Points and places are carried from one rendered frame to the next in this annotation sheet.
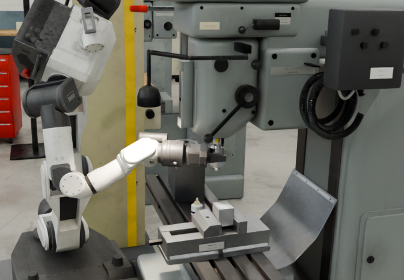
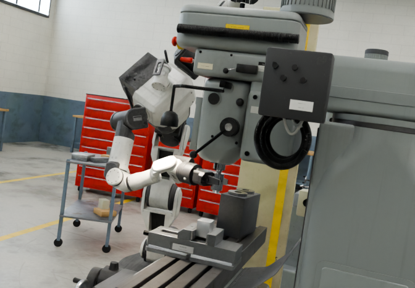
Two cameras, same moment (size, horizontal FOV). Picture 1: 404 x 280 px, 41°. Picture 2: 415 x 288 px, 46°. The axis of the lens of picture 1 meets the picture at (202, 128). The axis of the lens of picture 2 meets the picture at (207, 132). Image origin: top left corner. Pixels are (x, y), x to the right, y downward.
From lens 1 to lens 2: 1.14 m
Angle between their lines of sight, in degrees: 37
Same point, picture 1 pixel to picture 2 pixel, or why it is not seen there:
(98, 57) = (168, 97)
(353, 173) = (314, 217)
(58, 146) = (116, 149)
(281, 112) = not seen: hidden behind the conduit
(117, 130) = (267, 205)
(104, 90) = (262, 168)
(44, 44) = (135, 83)
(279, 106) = not seen: hidden behind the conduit
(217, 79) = (210, 109)
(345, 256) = not seen: outside the picture
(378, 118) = (343, 167)
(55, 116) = (121, 128)
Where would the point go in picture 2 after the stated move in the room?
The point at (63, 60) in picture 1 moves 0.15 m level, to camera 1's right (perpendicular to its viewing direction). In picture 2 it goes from (142, 94) to (167, 98)
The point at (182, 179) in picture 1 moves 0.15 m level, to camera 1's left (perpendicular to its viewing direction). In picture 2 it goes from (223, 214) to (197, 207)
